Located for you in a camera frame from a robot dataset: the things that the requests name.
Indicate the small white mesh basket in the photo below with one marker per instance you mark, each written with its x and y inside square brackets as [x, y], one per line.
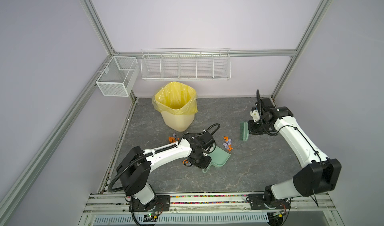
[118, 77]

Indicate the aluminium front rail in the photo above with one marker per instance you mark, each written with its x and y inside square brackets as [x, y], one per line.
[115, 204]

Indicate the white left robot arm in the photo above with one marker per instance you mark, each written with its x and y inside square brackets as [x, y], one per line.
[134, 170]

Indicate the green hand brush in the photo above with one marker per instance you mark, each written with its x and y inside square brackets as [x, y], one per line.
[244, 131]

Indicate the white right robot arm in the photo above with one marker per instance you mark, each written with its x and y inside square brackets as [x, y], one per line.
[318, 174]

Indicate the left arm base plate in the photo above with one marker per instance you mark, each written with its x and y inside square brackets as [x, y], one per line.
[159, 203]

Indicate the green plastic dustpan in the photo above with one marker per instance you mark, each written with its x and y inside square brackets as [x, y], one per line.
[219, 157]

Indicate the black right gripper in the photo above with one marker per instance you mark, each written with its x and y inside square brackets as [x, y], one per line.
[251, 130]

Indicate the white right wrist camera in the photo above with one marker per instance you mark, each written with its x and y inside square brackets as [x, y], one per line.
[254, 113]

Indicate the beige bin yellow bag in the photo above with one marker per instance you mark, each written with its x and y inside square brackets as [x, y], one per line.
[177, 104]

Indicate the long white wire basket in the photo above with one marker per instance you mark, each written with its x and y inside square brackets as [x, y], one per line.
[183, 64]

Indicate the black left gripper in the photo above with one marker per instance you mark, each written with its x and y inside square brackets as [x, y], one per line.
[203, 165]

